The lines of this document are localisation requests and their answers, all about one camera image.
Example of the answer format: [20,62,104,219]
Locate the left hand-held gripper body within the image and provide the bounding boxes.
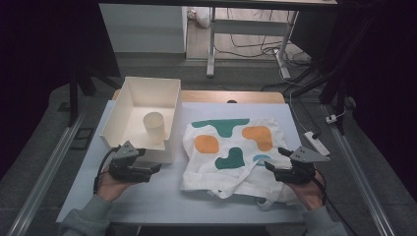
[107,141,152,184]

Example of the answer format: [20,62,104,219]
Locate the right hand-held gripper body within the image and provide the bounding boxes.
[274,146,330,185]

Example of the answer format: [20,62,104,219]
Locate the white tote bag coloured patches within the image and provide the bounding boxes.
[180,117,304,211]

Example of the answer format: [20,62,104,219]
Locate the white plastic box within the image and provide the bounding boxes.
[99,76,183,165]

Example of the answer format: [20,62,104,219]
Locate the person's right hand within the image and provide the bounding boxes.
[284,171,325,211]

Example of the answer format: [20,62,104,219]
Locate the person's left hand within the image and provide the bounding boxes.
[96,170,136,203]

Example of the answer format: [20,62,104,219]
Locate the white cup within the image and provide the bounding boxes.
[143,111,167,141]

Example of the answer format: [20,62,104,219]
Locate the white power strip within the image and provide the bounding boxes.
[303,131,330,156]

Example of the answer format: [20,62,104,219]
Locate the black floor plate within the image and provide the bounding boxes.
[70,127,95,151]

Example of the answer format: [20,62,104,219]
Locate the black tripod stand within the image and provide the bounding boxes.
[288,0,380,136]
[66,48,123,128]

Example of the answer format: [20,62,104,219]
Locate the white cabinet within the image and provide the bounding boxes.
[98,3,188,54]

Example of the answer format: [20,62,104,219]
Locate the white plastic bag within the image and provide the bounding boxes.
[186,6,211,30]

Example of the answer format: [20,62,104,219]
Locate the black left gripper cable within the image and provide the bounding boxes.
[92,147,121,195]

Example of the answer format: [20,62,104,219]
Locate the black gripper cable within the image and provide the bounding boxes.
[313,167,360,236]
[92,147,121,195]

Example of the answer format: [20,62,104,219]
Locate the white cable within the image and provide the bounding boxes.
[288,88,310,134]

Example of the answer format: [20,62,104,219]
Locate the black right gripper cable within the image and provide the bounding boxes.
[313,167,360,236]

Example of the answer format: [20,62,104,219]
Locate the aluminium rail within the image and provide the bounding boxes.
[323,104,398,236]
[6,111,87,236]

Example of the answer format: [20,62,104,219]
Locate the thick black floor cable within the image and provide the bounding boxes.
[261,65,327,97]

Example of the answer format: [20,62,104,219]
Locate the thin black floor cable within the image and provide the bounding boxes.
[213,8,313,67]

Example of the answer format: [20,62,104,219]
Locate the white desk frame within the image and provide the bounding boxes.
[206,7,300,80]

